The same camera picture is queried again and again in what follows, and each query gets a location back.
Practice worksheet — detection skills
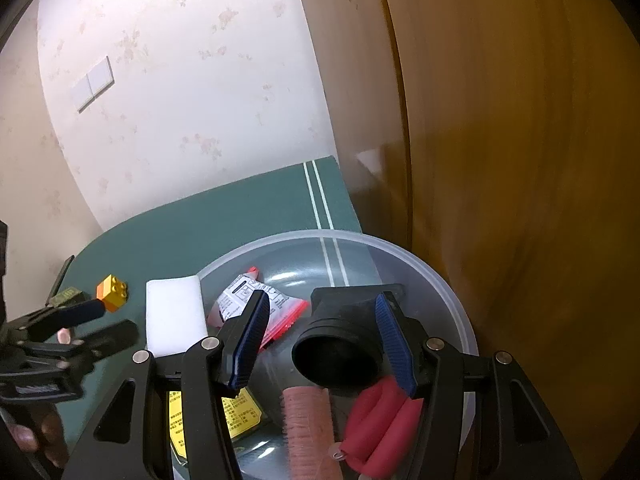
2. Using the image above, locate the green box yellow label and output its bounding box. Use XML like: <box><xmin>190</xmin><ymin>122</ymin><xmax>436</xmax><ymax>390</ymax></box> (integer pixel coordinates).
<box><xmin>167</xmin><ymin>387</ymin><xmax>265</xmax><ymax>461</ymax></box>

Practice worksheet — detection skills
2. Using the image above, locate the orange yellow toy block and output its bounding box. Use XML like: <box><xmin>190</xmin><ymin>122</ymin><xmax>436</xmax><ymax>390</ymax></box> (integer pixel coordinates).
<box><xmin>96</xmin><ymin>275</ymin><xmax>130</xmax><ymax>313</ymax></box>

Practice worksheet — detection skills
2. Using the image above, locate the person's left hand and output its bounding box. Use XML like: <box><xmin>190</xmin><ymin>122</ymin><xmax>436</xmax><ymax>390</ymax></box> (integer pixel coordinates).
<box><xmin>7</xmin><ymin>400</ymin><xmax>69</xmax><ymax>468</ymax></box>

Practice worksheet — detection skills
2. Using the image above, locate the large pink foam curler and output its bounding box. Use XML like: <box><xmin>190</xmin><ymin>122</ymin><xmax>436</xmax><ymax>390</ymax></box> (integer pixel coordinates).
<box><xmin>327</xmin><ymin>377</ymin><xmax>423</xmax><ymax>478</ymax></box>

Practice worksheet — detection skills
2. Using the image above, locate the white sponge block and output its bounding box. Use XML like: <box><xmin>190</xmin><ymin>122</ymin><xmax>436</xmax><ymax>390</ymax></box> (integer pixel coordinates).
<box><xmin>145</xmin><ymin>275</ymin><xmax>210</xmax><ymax>358</ymax></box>

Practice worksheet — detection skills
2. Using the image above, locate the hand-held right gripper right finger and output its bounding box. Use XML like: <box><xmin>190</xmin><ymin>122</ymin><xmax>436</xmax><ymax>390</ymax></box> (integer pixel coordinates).
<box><xmin>374</xmin><ymin>291</ymin><xmax>583</xmax><ymax>480</ymax></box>

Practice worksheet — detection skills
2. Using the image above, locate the white wall switch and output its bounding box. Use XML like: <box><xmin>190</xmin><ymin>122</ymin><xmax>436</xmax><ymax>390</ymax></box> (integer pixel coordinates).
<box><xmin>70</xmin><ymin>55</ymin><xmax>116</xmax><ymax>113</ymax></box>

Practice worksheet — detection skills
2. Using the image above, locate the black plastic cup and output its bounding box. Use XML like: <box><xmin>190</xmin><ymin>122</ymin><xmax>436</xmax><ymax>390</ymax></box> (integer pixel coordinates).
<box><xmin>291</xmin><ymin>284</ymin><xmax>406</xmax><ymax>391</ymax></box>

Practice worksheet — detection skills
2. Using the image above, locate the wooden door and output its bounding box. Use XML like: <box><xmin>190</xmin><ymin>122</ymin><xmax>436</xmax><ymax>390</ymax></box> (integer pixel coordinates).
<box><xmin>290</xmin><ymin>0</ymin><xmax>640</xmax><ymax>480</ymax></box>

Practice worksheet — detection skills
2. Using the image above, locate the clear plastic bowl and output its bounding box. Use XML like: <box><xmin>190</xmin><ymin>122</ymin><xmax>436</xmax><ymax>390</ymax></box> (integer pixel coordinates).
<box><xmin>165</xmin><ymin>229</ymin><xmax>478</xmax><ymax>480</ymax></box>

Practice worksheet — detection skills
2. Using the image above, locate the dark green box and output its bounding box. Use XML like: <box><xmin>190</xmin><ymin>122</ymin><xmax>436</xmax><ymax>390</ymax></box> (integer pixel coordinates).
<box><xmin>47</xmin><ymin>286</ymin><xmax>83</xmax><ymax>308</ymax></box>

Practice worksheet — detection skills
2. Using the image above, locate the black flat stick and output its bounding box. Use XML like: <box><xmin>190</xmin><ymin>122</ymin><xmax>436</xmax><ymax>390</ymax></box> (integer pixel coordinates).
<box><xmin>46</xmin><ymin>255</ymin><xmax>76</xmax><ymax>306</ymax></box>

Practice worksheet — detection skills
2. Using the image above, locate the pink plastic hair roller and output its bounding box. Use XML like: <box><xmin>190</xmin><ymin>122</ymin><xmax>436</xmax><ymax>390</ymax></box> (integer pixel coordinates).
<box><xmin>280</xmin><ymin>386</ymin><xmax>337</xmax><ymax>480</ymax></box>

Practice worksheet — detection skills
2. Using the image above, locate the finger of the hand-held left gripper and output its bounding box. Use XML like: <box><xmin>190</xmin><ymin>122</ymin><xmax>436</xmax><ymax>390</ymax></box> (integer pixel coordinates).
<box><xmin>74</xmin><ymin>319</ymin><xmax>140</xmax><ymax>362</ymax></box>
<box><xmin>25</xmin><ymin>297</ymin><xmax>107</xmax><ymax>342</ymax></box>

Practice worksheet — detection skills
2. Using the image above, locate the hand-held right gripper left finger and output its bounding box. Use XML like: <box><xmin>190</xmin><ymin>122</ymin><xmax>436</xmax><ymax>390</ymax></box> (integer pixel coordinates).
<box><xmin>62</xmin><ymin>289</ymin><xmax>273</xmax><ymax>480</ymax></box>

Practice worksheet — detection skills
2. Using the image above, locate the white red snack packet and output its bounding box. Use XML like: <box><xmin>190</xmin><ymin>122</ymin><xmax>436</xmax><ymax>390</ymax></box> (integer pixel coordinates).
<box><xmin>207</xmin><ymin>266</ymin><xmax>306</xmax><ymax>348</ymax></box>

